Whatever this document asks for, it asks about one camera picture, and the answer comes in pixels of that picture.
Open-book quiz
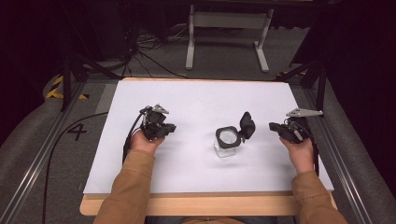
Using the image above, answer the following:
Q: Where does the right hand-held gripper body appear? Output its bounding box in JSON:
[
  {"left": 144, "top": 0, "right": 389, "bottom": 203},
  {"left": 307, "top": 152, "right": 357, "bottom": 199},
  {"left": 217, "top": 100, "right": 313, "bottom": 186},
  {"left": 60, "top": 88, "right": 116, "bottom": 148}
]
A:
[{"left": 279, "top": 107, "right": 325, "bottom": 145}]

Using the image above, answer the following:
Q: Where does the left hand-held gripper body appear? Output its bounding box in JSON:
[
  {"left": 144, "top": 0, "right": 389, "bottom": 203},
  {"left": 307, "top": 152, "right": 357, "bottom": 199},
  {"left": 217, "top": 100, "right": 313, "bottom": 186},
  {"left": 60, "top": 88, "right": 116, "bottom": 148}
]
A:
[{"left": 139, "top": 104, "right": 171, "bottom": 141}]

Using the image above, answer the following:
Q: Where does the clear jar with black flip lid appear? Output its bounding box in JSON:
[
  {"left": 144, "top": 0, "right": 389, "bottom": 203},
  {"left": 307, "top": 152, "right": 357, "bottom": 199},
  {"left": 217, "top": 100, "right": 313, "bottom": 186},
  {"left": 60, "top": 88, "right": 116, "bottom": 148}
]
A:
[{"left": 213, "top": 110, "right": 257, "bottom": 159}]

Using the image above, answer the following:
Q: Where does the person's left hand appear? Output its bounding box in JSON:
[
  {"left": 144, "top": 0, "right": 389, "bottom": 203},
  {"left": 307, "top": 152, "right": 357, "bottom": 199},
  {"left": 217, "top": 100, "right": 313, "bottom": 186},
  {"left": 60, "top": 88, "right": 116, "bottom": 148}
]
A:
[{"left": 129, "top": 128, "right": 165, "bottom": 155}]

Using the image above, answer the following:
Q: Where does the person's right hand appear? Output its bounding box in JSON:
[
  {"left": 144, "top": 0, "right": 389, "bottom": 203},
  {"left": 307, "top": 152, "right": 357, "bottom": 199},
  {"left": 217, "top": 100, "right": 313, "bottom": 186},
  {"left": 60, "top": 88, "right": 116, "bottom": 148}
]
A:
[{"left": 278, "top": 136, "right": 316, "bottom": 175}]

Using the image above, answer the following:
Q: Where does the white table cover sheet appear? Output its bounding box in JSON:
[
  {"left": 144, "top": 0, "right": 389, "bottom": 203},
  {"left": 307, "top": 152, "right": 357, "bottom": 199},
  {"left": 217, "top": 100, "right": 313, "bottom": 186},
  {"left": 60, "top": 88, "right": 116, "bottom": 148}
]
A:
[{"left": 82, "top": 79, "right": 335, "bottom": 196}]

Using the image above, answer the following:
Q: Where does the black tripod stand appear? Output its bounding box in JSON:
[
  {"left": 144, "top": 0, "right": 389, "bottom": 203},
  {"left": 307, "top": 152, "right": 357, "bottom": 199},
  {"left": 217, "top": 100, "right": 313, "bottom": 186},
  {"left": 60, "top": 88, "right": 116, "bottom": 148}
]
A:
[
  {"left": 59, "top": 46, "right": 123, "bottom": 112},
  {"left": 274, "top": 59, "right": 329, "bottom": 110}
]

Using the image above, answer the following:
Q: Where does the white metal stand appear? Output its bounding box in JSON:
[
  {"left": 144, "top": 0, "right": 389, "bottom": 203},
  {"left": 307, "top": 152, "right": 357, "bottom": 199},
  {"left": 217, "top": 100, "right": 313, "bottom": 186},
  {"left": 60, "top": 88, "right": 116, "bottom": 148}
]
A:
[{"left": 185, "top": 4, "right": 276, "bottom": 74}]

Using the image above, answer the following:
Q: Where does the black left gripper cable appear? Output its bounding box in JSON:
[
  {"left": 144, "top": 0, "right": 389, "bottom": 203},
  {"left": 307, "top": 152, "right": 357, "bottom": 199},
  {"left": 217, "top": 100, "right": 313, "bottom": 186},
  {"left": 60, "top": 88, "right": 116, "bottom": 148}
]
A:
[{"left": 121, "top": 105, "right": 153, "bottom": 165}]

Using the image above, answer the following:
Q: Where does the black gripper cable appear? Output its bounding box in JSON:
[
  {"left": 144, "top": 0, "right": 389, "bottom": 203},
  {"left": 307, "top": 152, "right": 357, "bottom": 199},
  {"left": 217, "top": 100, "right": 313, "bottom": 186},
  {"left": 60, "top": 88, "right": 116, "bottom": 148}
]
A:
[
  {"left": 303, "top": 118, "right": 321, "bottom": 177},
  {"left": 121, "top": 105, "right": 153, "bottom": 165}
]

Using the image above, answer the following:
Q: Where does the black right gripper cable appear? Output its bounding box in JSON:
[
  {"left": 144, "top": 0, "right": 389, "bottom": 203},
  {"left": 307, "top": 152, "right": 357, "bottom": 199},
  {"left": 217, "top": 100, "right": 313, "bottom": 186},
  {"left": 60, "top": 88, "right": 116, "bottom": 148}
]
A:
[{"left": 303, "top": 118, "right": 321, "bottom": 177}]

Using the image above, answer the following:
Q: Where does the bundle of black floor cables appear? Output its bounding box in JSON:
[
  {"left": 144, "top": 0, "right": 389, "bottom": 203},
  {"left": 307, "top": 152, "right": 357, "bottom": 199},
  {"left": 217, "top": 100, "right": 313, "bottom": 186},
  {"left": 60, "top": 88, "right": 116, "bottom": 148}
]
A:
[{"left": 121, "top": 22, "right": 191, "bottom": 80}]

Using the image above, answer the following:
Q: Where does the black floor cable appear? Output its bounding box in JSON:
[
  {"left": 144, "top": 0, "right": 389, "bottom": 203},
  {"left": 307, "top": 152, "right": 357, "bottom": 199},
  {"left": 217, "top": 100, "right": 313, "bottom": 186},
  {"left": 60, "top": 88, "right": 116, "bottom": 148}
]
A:
[{"left": 41, "top": 111, "right": 109, "bottom": 224}]

